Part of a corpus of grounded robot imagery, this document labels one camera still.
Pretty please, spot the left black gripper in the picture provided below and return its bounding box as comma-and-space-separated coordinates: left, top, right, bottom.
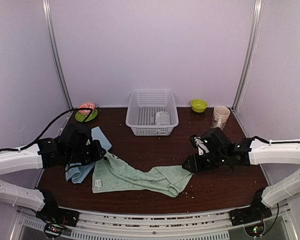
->
65, 139, 106, 166

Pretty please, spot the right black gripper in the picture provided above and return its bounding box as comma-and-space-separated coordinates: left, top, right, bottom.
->
181, 151, 227, 174

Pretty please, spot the light blue towel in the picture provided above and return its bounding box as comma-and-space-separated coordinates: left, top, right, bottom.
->
65, 126, 113, 184

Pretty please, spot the green panda towel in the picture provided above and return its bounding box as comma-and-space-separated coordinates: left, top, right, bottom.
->
92, 152, 193, 198

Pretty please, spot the white plastic basket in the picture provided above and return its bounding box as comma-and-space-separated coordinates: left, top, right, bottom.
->
125, 90, 179, 136

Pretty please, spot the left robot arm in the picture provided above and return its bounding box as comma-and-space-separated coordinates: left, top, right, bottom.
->
0, 123, 107, 222

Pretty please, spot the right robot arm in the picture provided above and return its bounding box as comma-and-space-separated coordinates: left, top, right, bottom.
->
182, 127, 300, 221

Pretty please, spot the green plate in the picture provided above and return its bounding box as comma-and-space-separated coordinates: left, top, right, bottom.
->
75, 108, 98, 123

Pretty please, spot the red patterned bowl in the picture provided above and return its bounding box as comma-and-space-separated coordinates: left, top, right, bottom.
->
78, 101, 96, 116

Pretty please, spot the cream printed mug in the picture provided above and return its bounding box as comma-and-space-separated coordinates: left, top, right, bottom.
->
211, 105, 231, 130

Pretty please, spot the lime green bowl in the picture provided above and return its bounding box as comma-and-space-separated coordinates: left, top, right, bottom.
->
190, 99, 208, 113

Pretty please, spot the rolled grey towel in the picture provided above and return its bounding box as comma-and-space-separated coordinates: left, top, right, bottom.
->
155, 111, 171, 126

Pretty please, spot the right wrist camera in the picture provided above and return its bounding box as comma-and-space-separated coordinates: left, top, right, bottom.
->
190, 134, 210, 156

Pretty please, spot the front aluminium rail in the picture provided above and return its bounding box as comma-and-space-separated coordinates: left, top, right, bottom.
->
14, 208, 298, 240

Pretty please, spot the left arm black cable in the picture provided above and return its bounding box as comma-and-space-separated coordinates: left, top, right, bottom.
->
0, 107, 95, 155

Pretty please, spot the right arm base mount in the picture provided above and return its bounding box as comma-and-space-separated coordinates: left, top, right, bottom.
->
229, 206, 272, 238

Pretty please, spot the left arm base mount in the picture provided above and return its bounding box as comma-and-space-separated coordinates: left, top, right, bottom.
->
33, 208, 80, 239

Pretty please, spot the left aluminium frame post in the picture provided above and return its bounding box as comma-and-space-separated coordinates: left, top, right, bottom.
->
42, 0, 73, 109

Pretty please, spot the aluminium frame post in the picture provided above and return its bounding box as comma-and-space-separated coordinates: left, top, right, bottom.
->
232, 0, 263, 114
42, 0, 73, 109

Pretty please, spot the right aluminium frame post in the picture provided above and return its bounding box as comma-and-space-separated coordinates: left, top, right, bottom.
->
232, 0, 263, 114

